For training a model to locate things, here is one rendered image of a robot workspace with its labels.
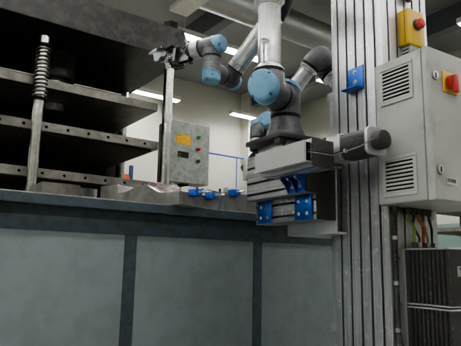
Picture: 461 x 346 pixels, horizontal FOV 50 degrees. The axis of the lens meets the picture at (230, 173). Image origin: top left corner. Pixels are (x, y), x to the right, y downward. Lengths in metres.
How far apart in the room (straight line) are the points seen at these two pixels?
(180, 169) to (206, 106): 7.55
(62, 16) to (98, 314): 1.65
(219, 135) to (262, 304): 8.51
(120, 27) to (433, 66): 1.92
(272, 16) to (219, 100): 9.02
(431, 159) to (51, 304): 1.35
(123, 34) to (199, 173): 0.97
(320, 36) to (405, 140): 5.65
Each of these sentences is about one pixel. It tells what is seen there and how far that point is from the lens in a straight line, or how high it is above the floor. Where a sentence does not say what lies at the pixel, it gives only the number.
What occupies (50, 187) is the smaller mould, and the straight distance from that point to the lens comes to 2.06.
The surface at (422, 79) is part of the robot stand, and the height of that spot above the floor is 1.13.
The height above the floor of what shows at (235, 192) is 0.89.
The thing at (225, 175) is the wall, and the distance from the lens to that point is 10.61.
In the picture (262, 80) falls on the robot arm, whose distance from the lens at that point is 1.80.
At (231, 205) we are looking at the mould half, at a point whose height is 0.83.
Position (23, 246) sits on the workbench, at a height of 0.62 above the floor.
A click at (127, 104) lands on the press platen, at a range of 3.06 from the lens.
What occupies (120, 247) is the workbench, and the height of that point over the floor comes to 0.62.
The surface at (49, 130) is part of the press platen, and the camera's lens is 2.82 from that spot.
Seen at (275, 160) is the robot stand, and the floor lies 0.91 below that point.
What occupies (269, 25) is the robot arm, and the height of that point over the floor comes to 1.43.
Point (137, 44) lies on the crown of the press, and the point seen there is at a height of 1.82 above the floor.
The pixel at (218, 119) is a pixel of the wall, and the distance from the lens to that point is 10.77.
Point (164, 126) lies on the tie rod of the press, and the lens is 3.03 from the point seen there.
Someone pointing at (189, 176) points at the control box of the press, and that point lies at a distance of 3.20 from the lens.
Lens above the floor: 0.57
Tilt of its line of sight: 10 degrees up
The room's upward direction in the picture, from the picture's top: 1 degrees clockwise
